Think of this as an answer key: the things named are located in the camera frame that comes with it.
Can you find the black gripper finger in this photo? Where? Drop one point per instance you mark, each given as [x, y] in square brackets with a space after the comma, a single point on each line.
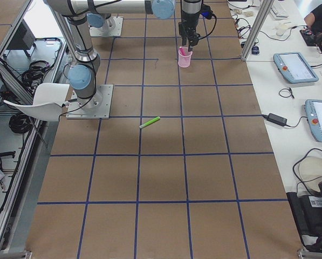
[184, 41]
[190, 44]

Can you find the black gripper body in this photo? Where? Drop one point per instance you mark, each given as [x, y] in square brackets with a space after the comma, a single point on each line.
[189, 16]

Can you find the pink marker pen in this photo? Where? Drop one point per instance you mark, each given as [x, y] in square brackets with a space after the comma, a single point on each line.
[182, 51]

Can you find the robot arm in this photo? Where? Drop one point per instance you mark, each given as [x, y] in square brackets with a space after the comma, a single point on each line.
[104, 22]
[75, 13]

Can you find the pink mesh cup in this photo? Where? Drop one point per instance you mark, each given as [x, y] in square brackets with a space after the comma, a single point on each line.
[184, 61]

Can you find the green marker pen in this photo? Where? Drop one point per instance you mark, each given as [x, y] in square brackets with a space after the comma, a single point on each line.
[150, 122]

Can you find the upper teach pendant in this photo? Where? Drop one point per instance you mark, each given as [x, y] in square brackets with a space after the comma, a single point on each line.
[294, 68]

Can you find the teach pendant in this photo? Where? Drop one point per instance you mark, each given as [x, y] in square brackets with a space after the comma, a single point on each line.
[294, 68]
[313, 109]

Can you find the black power brick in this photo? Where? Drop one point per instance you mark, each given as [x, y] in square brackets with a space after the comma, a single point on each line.
[275, 119]

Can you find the lower teach pendant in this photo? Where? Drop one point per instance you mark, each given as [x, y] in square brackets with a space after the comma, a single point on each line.
[313, 109]

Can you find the white chair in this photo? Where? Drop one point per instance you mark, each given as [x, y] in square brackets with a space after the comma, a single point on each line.
[47, 102]

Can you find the aluminium post right side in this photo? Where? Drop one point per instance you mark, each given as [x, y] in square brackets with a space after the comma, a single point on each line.
[256, 27]

